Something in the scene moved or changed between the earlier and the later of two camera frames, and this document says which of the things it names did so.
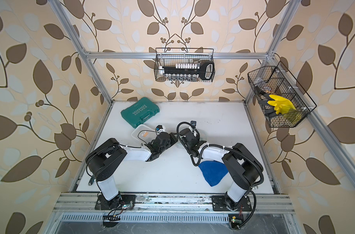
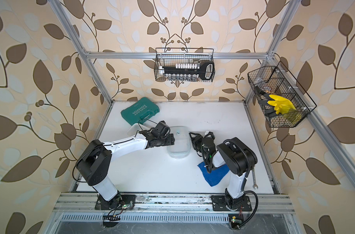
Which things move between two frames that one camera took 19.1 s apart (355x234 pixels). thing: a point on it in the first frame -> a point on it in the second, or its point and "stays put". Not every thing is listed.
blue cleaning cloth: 213,171 stays put
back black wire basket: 184,65 stays put
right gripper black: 198,139 -> 196,140
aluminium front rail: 85,203 stays put
